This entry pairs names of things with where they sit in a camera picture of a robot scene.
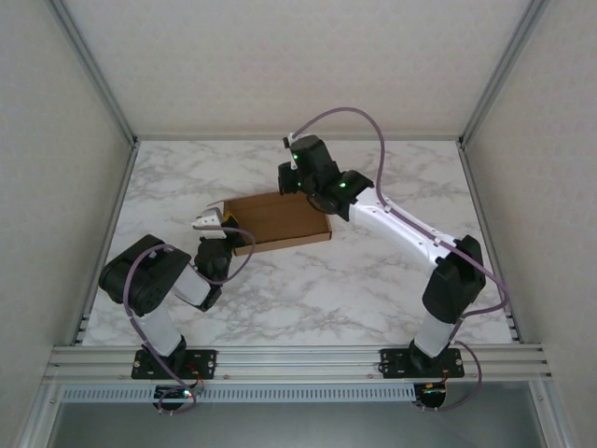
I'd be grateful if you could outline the brown cardboard paper box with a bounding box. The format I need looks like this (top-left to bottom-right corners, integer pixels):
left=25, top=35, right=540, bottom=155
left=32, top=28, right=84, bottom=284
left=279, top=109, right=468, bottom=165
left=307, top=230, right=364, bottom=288
left=221, top=189, right=334, bottom=258

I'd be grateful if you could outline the small controller circuit board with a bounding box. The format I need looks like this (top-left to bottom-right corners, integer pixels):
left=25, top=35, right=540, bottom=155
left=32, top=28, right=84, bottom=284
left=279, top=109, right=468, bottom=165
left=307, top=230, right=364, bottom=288
left=417, top=383, right=449, bottom=407
left=153, top=385, right=195, bottom=403

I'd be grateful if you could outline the grey metal panel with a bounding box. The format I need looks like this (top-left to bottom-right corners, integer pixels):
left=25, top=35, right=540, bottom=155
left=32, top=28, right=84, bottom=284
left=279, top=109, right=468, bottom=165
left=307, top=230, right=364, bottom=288
left=46, top=401, right=549, bottom=448

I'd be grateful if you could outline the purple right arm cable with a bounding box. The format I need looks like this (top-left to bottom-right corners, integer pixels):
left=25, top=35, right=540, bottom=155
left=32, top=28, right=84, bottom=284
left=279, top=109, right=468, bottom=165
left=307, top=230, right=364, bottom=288
left=293, top=105, right=509, bottom=414

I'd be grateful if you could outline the aluminium table edge rail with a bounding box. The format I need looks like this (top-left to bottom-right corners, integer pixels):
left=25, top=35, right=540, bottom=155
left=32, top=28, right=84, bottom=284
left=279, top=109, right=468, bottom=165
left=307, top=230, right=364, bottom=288
left=69, top=139, right=142, bottom=346
left=455, top=141, right=522, bottom=345
left=134, top=134, right=463, bottom=143

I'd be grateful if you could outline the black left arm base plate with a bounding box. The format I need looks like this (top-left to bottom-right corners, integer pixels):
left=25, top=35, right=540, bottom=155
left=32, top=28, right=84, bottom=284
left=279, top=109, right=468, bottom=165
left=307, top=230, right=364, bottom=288
left=132, top=348, right=219, bottom=380

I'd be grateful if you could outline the aluminium mounting rail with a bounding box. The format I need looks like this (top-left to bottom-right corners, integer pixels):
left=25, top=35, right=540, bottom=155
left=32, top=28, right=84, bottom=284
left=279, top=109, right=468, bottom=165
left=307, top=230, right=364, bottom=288
left=46, top=343, right=554, bottom=385

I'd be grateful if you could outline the grey slotted cable duct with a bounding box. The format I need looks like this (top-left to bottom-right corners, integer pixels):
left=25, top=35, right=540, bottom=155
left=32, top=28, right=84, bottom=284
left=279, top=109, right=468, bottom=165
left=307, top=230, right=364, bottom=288
left=60, top=385, right=416, bottom=403

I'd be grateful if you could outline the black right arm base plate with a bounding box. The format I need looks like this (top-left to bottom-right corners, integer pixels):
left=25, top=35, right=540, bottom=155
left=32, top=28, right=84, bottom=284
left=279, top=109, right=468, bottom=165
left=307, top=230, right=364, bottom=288
left=380, top=347, right=466, bottom=379

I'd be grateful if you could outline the aluminium frame post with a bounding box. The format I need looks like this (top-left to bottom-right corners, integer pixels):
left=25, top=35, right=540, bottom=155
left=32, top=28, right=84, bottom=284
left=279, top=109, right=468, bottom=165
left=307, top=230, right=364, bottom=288
left=44, top=0, right=140, bottom=147
left=16, top=378, right=62, bottom=448
left=458, top=0, right=552, bottom=148
left=531, top=380, right=580, bottom=448

